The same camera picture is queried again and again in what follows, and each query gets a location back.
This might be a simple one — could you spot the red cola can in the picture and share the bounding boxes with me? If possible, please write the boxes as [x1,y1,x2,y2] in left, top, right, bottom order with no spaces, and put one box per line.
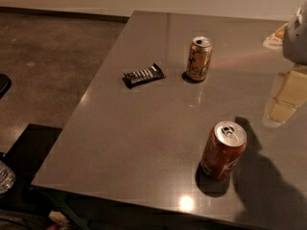
[201,121,247,180]

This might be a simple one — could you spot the black snack bar wrapper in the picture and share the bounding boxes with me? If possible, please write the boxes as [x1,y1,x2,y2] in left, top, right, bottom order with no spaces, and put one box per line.
[123,63,166,88]

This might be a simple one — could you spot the clear plastic container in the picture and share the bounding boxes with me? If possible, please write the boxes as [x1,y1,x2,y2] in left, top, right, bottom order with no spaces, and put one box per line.
[0,161,16,194]

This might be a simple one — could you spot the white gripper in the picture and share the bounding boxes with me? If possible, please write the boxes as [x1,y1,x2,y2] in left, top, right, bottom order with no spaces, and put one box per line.
[262,2,307,127]

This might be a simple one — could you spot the black chair seat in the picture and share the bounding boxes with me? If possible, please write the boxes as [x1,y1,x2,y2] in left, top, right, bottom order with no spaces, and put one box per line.
[0,124,61,216]

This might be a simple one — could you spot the orange soda can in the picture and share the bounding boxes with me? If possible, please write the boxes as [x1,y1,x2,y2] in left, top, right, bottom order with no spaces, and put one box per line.
[186,36,213,81]

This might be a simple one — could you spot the black floor object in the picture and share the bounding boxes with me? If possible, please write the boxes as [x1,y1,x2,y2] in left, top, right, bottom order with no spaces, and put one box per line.
[0,74,12,99]

